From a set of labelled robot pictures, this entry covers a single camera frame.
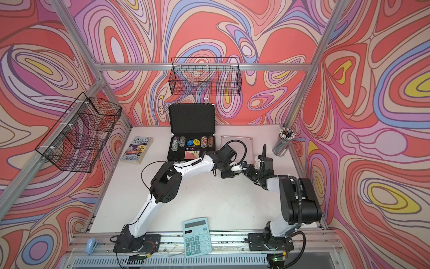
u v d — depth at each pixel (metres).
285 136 0.91
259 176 0.74
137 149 1.04
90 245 0.71
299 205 0.42
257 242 0.73
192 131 1.10
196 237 0.73
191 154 1.02
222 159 0.75
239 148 0.79
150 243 0.73
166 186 0.61
